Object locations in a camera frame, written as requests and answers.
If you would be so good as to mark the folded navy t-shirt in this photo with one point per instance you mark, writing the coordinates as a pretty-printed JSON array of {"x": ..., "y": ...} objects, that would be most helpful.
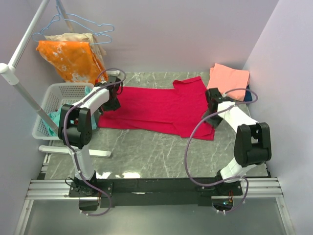
[{"x": 248, "y": 95}]

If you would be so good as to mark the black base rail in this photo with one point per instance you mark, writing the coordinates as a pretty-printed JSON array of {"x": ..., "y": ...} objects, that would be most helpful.
[{"x": 152, "y": 192}]

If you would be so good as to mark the teal t-shirt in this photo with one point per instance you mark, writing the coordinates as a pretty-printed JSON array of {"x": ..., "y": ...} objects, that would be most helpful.
[{"x": 53, "y": 120}]

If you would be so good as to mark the white plastic laundry basket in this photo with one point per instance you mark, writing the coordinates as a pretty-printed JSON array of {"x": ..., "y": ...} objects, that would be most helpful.
[{"x": 40, "y": 131}]

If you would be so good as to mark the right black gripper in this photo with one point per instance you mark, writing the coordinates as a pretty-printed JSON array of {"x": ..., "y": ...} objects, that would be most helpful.
[{"x": 214, "y": 123}]

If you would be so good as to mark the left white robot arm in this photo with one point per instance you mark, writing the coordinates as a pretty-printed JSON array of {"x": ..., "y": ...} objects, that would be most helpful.
[{"x": 75, "y": 125}]

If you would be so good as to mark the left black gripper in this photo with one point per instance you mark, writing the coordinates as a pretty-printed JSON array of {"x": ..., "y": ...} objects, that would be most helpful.
[{"x": 115, "y": 106}]

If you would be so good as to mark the aluminium frame rail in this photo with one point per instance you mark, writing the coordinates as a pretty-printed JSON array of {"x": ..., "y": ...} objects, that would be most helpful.
[{"x": 58, "y": 190}]

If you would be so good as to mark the folded salmon t-shirt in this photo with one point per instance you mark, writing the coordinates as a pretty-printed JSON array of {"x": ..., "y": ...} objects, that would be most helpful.
[{"x": 225, "y": 78}]

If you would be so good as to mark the beige cloth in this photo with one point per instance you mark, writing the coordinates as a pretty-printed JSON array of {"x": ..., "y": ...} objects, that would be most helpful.
[{"x": 95, "y": 46}]

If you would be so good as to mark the orange tie-dye cloth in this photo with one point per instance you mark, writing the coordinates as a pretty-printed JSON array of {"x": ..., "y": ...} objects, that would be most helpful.
[{"x": 73, "y": 61}]

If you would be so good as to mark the magenta t-shirt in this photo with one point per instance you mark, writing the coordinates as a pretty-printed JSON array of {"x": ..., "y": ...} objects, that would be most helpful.
[{"x": 173, "y": 111}]

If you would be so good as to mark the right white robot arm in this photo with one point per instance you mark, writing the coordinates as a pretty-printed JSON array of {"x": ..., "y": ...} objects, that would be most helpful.
[{"x": 252, "y": 145}]

